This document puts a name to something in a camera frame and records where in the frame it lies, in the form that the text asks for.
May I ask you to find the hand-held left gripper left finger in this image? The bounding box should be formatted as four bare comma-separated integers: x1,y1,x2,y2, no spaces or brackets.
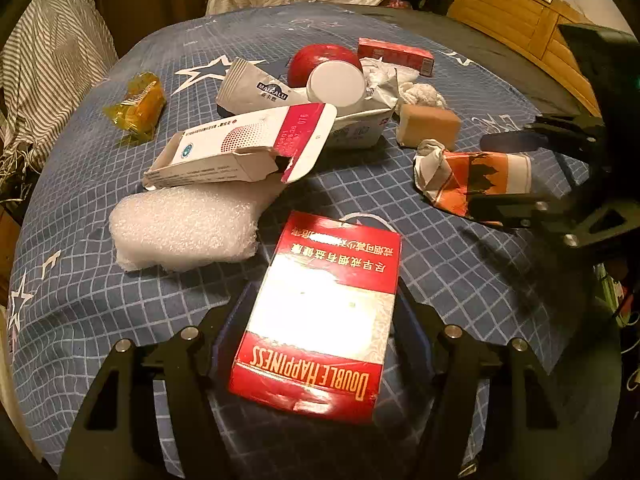
59,281,265,480

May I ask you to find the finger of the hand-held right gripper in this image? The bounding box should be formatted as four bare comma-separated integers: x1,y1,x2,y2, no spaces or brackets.
466,194,598,249
479,114,607,162

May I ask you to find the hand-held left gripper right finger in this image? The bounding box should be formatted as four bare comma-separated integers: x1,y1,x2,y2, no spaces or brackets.
397,279,577,480

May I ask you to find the orange white paper wrapper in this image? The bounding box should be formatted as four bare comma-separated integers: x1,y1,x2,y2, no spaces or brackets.
413,139,533,217

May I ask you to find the beige sponge block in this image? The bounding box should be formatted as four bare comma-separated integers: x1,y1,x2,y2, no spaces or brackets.
396,104,463,150

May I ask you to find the red cigarette pack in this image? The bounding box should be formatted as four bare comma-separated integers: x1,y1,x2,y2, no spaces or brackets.
228,210,403,426

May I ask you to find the white foil sachet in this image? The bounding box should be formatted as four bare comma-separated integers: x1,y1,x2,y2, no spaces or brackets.
216,58,311,117

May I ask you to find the blue checked printed blanket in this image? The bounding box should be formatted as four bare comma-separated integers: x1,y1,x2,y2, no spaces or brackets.
7,2,596,478

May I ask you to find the white bubble wrap piece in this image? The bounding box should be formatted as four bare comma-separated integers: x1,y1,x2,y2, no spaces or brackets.
108,180,286,273

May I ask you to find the small red carton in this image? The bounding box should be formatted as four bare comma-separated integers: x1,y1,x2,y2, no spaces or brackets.
357,37,435,78

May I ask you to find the crumpled white tissue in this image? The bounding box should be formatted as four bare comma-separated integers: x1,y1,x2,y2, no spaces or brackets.
360,57,421,106

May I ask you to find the white paper carton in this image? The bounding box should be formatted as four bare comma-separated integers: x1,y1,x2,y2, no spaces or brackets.
327,107,393,150

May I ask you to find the white round cup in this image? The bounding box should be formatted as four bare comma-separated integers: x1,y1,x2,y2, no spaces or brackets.
306,61,367,109

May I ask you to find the open white red medicine box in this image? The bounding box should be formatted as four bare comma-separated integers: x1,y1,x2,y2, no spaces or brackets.
142,102,338,191

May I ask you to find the red apple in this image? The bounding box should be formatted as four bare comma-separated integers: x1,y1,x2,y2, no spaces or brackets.
287,44,363,89

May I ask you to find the yellow snack packet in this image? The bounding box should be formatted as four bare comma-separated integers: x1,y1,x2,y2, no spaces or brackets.
102,72,167,147

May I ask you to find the striped cloth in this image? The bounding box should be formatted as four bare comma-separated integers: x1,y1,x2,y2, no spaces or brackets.
0,0,118,171

